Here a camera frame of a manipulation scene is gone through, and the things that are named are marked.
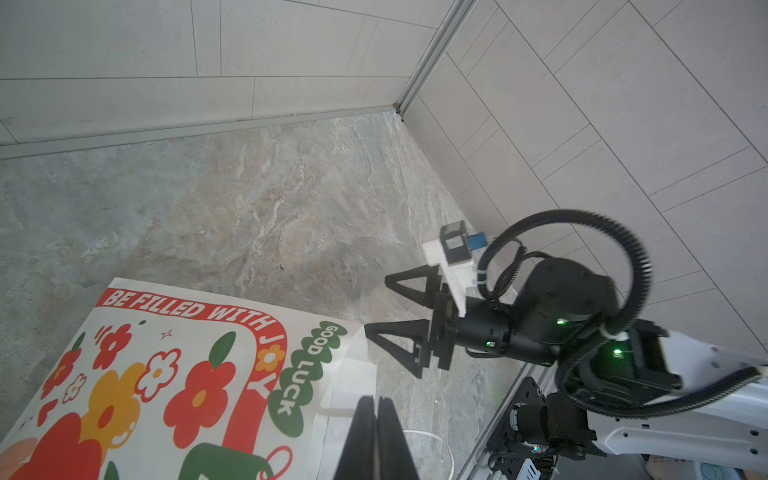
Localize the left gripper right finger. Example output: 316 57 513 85
376 398 419 480

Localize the right black corrugated cable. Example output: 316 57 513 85
476 208 768 420

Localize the white floral paper bag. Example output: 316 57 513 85
1 278 377 479

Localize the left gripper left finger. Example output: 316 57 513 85
333 396 377 480

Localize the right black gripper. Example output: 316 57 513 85
364 265 558 378

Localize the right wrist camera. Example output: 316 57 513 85
422 220 489 318

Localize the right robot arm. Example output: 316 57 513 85
365 253 767 477

